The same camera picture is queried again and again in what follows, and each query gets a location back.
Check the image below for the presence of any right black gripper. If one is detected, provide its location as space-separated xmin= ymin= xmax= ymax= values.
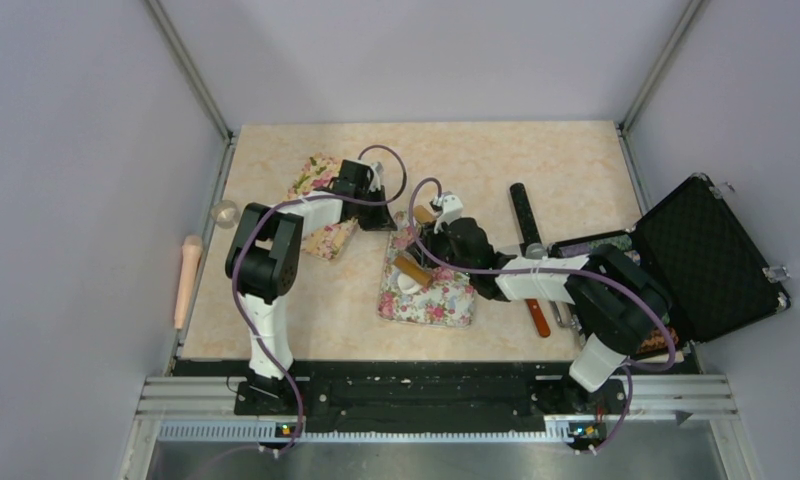
xmin=412 ymin=216 xmax=476 ymax=276

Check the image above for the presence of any wooden double-ended rolling pin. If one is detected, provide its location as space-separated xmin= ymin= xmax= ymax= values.
xmin=392 ymin=205 xmax=435 ymax=289

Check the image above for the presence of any white dough piece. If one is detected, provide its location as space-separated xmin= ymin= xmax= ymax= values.
xmin=397 ymin=273 xmax=423 ymax=295

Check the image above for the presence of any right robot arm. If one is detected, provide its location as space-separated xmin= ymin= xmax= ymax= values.
xmin=410 ymin=217 xmax=676 ymax=412

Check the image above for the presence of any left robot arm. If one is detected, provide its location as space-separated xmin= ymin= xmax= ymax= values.
xmin=225 ymin=160 xmax=399 ymax=414

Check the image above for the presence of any yellow floral cloth pad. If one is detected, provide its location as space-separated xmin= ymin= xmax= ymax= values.
xmin=285 ymin=152 xmax=358 ymax=261

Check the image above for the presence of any black ridged rolling stick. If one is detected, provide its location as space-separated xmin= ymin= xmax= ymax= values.
xmin=509 ymin=182 xmax=543 ymax=248

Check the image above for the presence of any grey round knob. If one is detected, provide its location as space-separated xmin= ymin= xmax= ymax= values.
xmin=523 ymin=243 xmax=548 ymax=260

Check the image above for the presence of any open black poker chip case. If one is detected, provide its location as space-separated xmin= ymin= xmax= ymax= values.
xmin=548 ymin=173 xmax=791 ymax=347

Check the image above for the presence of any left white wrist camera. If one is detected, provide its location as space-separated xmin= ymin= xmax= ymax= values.
xmin=368 ymin=162 xmax=384 ymax=192

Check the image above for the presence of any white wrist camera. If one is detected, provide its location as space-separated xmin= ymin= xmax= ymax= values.
xmin=368 ymin=162 xmax=384 ymax=192
xmin=430 ymin=192 xmax=464 ymax=234

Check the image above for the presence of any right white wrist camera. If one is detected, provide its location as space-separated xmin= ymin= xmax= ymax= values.
xmin=430 ymin=192 xmax=464 ymax=234

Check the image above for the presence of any metal scraper with red handle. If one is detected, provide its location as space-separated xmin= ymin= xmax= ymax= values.
xmin=525 ymin=299 xmax=551 ymax=338

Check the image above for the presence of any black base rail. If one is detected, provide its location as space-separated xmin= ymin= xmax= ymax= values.
xmin=134 ymin=357 xmax=733 ymax=445

